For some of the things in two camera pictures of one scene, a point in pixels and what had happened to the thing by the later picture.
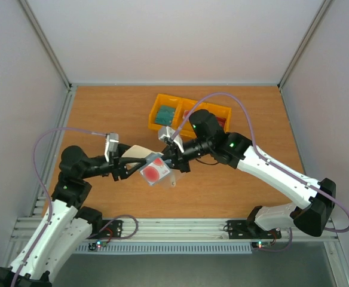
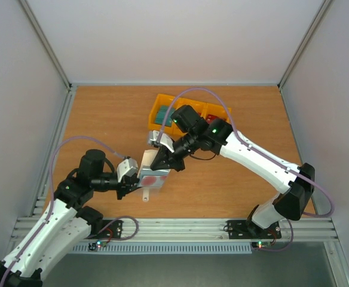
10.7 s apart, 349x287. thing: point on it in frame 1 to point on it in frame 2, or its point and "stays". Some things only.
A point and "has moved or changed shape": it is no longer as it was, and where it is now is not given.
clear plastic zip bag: (155, 170) has moved or changed shape
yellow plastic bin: (165, 100) stays
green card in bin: (165, 115) stays
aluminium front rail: (170, 231) stays
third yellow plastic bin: (222, 112) stays
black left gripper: (119, 168) to (126, 186)
